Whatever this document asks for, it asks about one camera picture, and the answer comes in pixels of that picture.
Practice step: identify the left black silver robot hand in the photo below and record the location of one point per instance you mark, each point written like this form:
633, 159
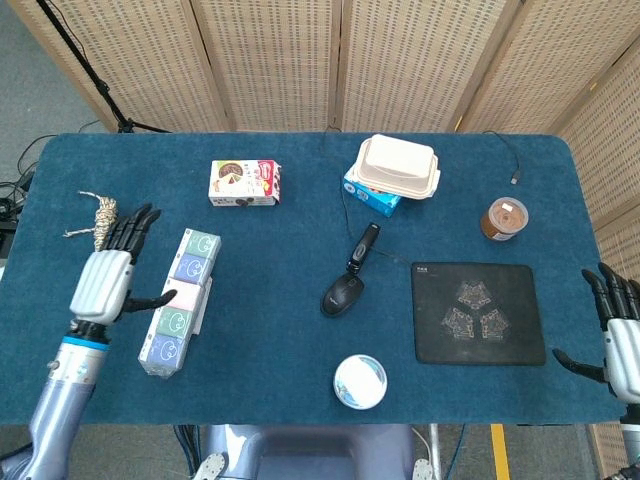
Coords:
102, 285

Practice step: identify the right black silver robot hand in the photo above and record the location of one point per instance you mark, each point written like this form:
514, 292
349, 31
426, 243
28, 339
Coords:
622, 345

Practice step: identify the black computer mouse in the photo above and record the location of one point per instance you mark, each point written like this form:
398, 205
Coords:
342, 295

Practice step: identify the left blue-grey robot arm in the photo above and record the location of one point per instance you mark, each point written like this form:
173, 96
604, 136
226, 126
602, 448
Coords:
65, 390

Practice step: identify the black printed mouse pad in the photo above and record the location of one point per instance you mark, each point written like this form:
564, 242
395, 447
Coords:
480, 315

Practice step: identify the wrapped tissue pack bundle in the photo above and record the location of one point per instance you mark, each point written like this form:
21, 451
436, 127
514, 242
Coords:
182, 300

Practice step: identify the blue tablecloth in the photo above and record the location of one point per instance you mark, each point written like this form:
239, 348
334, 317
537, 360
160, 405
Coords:
270, 300

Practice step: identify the chocolate pie snack box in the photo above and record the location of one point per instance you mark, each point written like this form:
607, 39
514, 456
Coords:
240, 182

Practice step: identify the brown rubber band jar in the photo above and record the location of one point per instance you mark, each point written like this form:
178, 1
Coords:
504, 220

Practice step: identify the black tripod stand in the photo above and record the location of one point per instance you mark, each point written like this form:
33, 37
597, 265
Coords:
95, 80

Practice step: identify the black usb stick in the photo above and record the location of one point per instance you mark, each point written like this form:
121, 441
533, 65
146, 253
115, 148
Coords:
362, 247

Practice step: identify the blue-grey robot torso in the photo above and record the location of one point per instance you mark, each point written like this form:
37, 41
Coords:
310, 452

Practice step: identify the blue cardboard box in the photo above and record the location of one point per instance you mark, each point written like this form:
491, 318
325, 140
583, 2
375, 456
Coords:
375, 202

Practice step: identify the woven folding screen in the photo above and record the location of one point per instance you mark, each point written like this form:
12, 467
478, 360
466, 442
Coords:
280, 60

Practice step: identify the beige plastic lunch box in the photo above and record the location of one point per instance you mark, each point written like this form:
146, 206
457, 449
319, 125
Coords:
395, 165

